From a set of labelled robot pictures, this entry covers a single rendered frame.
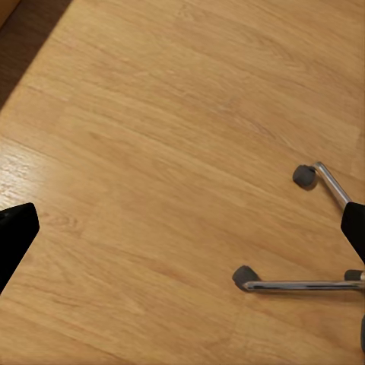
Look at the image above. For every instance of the swivel chair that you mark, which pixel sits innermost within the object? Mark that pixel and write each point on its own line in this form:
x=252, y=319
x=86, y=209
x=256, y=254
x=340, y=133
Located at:
x=246, y=279

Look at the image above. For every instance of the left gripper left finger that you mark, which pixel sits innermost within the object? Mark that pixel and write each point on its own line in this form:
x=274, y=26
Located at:
x=19, y=226

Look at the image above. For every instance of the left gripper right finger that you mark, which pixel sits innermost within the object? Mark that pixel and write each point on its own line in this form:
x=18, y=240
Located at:
x=353, y=226

